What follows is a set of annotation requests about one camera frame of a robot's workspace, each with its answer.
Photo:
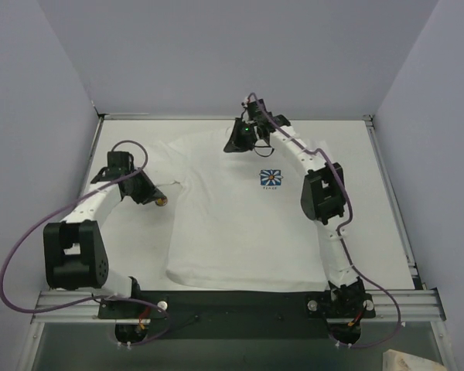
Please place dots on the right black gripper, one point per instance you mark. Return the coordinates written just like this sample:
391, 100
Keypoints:
236, 140

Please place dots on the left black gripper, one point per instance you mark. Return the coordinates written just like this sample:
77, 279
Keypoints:
148, 192

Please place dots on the white t-shirt with flower print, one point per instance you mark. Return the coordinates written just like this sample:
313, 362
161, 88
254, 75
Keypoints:
238, 221

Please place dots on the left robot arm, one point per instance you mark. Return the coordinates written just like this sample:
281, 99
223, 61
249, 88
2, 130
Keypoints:
74, 251

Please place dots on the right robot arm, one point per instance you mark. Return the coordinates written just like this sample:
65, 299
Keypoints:
323, 199

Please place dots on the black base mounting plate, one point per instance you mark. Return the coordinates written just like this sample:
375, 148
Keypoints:
230, 315

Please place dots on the beige object at corner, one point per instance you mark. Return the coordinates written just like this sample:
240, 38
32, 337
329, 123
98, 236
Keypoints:
400, 361

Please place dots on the aluminium frame rail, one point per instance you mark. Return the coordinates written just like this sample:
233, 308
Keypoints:
374, 241

